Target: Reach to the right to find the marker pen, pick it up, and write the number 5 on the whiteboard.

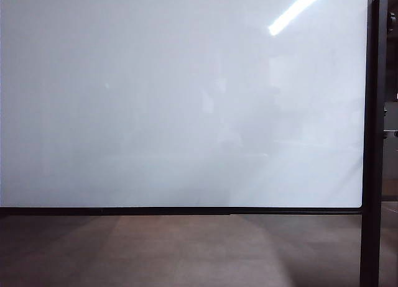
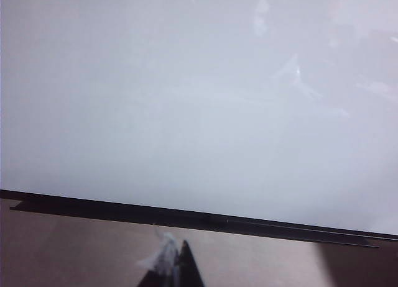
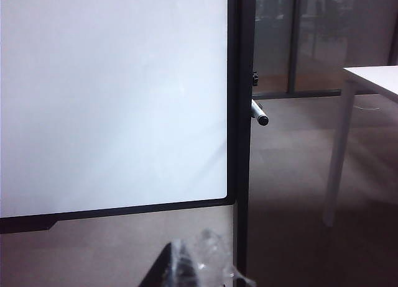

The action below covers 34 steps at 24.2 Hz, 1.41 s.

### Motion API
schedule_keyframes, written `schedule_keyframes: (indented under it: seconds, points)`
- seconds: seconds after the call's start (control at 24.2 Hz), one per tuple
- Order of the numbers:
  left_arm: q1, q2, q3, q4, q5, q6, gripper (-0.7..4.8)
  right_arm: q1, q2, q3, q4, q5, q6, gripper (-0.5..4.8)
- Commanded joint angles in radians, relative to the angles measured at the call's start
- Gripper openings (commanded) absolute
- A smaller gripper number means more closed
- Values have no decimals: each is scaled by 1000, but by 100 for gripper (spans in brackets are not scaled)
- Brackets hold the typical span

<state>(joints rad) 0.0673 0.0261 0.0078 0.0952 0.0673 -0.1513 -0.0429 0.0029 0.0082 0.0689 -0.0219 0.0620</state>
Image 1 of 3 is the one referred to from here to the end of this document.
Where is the white whiteboard with black frame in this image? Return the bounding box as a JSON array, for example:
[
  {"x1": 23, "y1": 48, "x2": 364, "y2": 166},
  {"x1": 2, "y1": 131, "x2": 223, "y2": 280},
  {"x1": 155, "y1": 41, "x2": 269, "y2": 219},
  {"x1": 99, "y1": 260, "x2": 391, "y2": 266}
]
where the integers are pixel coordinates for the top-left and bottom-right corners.
[{"x1": 0, "y1": 0, "x2": 370, "y2": 216}]

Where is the black metal stand post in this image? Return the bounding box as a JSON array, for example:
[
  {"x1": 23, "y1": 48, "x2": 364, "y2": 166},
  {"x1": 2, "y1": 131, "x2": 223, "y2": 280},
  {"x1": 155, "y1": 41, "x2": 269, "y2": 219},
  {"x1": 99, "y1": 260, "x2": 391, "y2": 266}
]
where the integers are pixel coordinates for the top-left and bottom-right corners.
[{"x1": 359, "y1": 0, "x2": 389, "y2": 287}]

